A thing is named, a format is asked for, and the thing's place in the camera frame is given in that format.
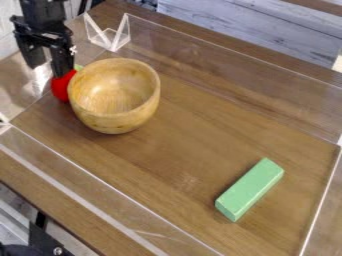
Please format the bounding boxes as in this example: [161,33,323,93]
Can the black clamp with bolt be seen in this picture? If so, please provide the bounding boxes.
[28,223,75,256]

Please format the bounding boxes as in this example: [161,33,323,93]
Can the clear acrylic corner bracket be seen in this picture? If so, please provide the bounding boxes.
[83,13,131,52]

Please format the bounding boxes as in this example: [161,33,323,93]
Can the light wooden bowl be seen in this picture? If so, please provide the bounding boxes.
[67,58,161,134]

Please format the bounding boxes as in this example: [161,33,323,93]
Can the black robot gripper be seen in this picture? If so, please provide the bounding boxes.
[9,14,75,78]

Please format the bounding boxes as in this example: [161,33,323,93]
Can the red plush apple toy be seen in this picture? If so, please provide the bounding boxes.
[50,65,83,102]

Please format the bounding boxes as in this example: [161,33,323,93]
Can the green rectangular block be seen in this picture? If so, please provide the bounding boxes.
[215,158,284,222]

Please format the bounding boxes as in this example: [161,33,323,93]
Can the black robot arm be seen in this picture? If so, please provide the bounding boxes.
[9,0,75,78]

